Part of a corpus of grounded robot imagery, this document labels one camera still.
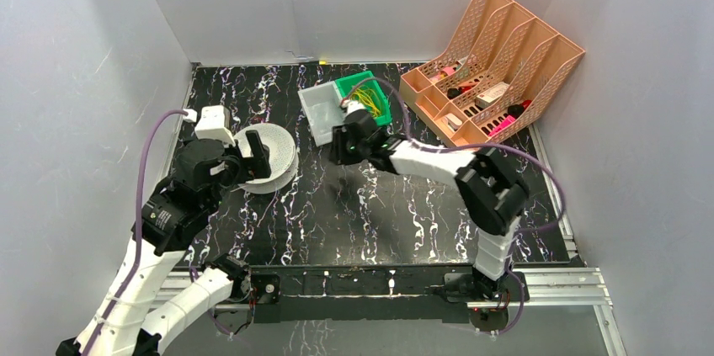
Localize white plastic cable spool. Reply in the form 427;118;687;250
234;123;298;194

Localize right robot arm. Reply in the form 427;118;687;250
329;109;530;301

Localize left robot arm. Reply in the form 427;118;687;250
56;130;271;355

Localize white plastic bin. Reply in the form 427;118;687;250
298;81;344;146

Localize green plastic bin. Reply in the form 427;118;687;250
335;71;392;126

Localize white tube in organizer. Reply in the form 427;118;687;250
441;113;463;132

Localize white box in organizer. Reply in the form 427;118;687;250
475;82;510;109

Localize pink item in organizer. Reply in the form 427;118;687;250
488;115;516;137

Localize peach plastic desk organizer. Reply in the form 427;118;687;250
399;0;585;146

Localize black red marker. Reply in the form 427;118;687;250
506;99;532;119

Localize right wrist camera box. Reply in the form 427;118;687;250
339;98;365;117

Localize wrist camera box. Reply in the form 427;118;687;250
194;105;235;146
339;98;365;117

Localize yellow wires bundle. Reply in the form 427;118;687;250
349;85;387;120

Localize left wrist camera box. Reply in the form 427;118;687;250
194;105;235;146

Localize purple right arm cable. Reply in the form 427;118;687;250
338;77;567;234

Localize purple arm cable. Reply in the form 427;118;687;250
80;109;199;356
338;77;567;234

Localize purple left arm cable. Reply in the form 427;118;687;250
80;109;199;356

